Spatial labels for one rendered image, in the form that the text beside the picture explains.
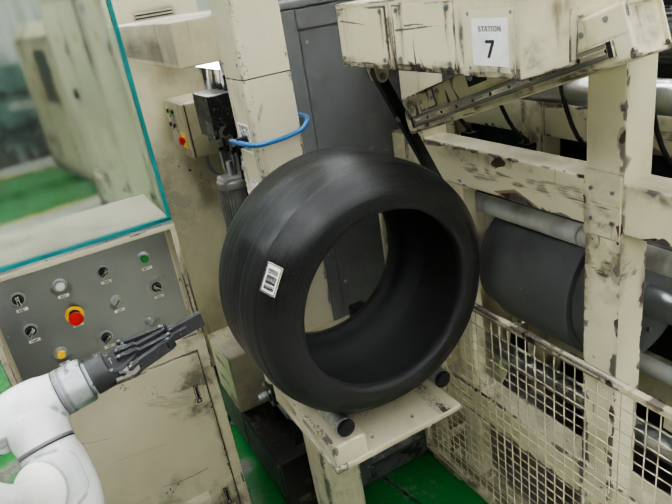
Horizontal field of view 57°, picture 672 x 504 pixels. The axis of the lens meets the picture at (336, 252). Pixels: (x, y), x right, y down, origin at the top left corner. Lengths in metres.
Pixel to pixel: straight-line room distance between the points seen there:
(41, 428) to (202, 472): 1.08
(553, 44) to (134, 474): 1.73
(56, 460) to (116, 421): 0.84
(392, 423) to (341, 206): 0.64
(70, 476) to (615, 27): 1.19
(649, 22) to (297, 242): 0.71
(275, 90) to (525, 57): 0.65
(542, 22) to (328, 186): 0.48
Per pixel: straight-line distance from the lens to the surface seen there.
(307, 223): 1.20
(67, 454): 1.24
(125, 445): 2.11
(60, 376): 1.27
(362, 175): 1.25
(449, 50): 1.24
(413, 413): 1.64
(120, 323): 1.97
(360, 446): 1.52
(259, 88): 1.52
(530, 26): 1.12
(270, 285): 1.20
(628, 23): 1.14
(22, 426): 1.26
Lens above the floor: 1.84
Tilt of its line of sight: 24 degrees down
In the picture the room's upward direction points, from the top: 9 degrees counter-clockwise
